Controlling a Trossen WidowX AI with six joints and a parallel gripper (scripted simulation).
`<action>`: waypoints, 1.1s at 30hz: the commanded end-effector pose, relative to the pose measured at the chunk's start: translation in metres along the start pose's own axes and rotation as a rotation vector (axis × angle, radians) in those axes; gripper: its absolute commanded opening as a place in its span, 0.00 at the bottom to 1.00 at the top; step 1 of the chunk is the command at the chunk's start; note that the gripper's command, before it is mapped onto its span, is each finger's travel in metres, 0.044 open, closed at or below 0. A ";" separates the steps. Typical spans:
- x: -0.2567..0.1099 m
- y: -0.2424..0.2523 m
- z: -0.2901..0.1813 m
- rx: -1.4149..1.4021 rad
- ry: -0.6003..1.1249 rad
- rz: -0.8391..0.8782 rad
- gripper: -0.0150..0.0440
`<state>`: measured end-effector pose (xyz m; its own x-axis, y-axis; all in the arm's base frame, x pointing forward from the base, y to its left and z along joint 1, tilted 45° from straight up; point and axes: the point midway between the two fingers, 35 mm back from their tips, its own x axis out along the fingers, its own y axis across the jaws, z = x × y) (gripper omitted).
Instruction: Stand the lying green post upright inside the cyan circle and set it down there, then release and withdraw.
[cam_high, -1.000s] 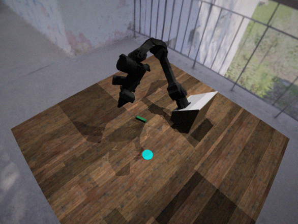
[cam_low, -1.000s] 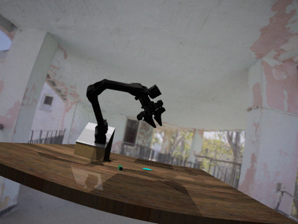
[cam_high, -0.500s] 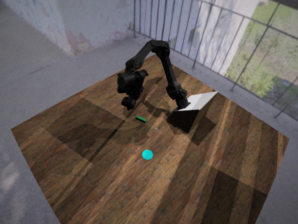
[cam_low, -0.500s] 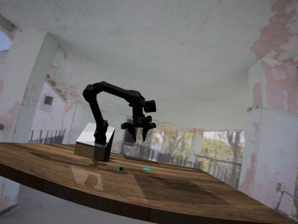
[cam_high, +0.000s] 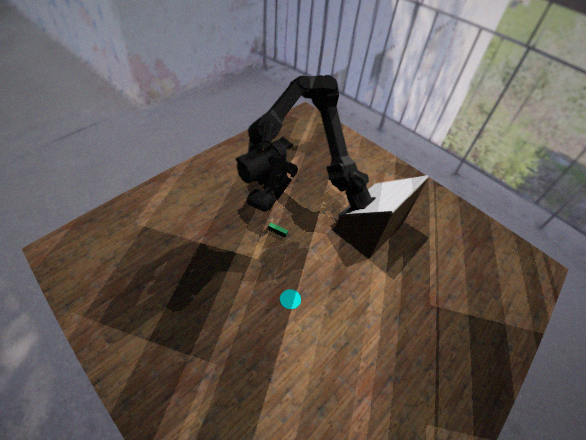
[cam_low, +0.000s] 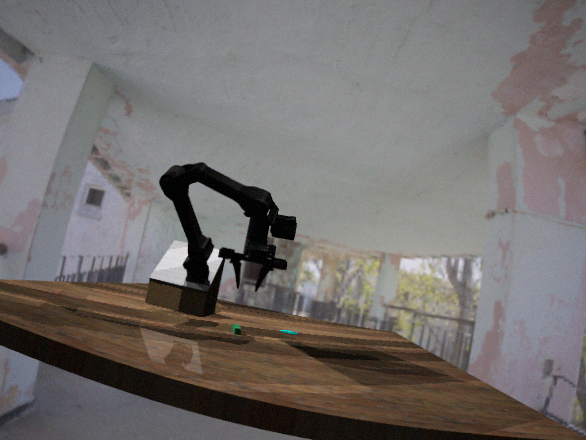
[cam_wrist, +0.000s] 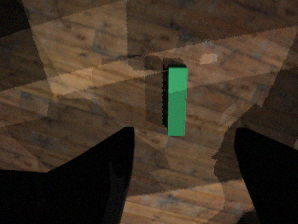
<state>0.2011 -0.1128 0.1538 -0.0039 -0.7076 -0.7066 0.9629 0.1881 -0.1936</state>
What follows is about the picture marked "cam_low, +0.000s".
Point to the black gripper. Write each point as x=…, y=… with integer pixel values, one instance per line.
x=236, y=258

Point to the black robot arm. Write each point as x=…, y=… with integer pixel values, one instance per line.
x=255, y=201

